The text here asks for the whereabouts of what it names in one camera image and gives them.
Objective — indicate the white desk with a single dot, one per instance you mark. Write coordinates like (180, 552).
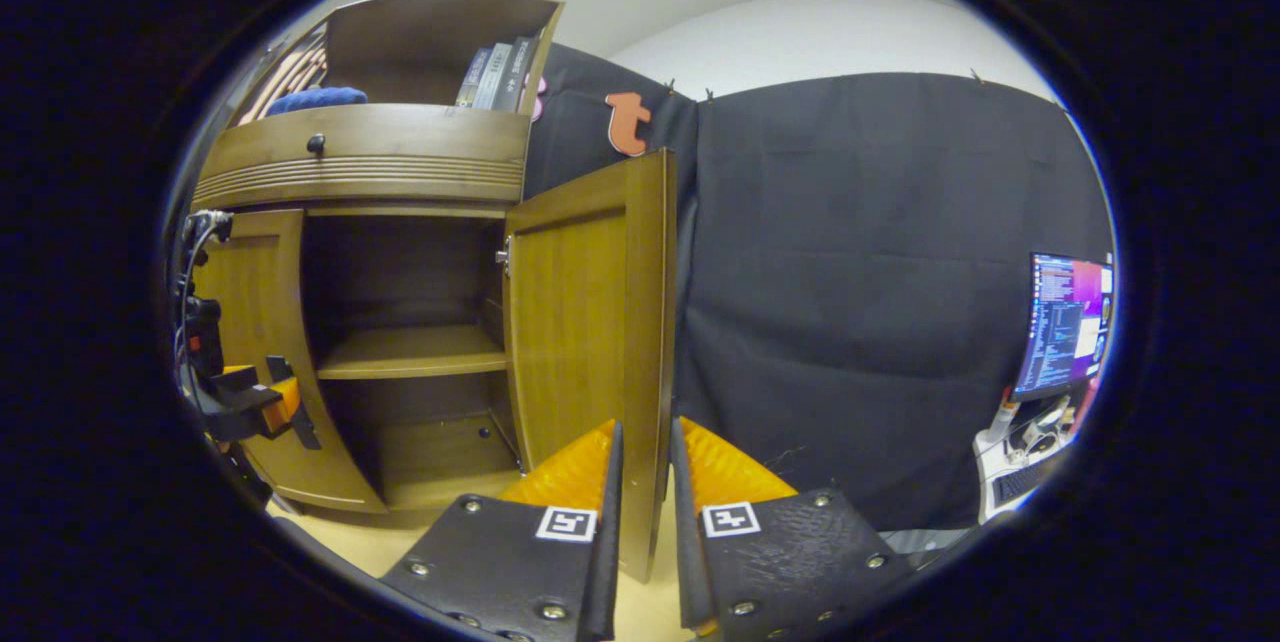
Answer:
(995, 457)

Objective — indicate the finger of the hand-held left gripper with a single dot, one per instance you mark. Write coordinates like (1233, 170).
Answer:
(235, 412)
(285, 402)

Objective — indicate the black keyboard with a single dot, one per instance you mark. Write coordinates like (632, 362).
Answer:
(1020, 482)

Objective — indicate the black backdrop cloth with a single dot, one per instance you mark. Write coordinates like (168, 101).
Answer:
(860, 302)

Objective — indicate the blue folded towel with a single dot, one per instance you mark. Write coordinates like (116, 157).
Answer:
(315, 99)

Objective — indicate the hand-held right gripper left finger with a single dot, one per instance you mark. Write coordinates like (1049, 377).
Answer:
(600, 542)

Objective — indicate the black book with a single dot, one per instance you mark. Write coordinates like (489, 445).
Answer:
(517, 72)

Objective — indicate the grey book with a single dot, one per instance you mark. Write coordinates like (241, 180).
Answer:
(492, 77)

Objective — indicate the computer monitor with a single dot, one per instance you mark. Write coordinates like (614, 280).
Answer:
(1065, 322)

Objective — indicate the blue book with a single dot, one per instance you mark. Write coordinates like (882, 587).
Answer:
(470, 80)

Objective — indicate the metal door hinge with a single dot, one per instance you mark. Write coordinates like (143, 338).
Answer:
(505, 254)

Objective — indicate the wooden cabinet shelf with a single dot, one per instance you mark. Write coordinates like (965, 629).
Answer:
(410, 354)

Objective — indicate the wooden cabinet door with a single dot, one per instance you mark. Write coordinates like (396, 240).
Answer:
(255, 302)
(570, 322)

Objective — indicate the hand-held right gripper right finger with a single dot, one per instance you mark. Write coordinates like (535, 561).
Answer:
(687, 542)

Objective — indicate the round black drawer knob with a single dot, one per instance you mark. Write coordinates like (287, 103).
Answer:
(316, 143)

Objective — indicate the wooden double-door shoe cabinet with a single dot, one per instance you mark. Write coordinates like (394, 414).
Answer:
(400, 272)

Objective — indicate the wooden cabinet drawer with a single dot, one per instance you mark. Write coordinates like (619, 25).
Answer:
(400, 152)

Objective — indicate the small pink object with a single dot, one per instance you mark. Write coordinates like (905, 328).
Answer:
(538, 97)

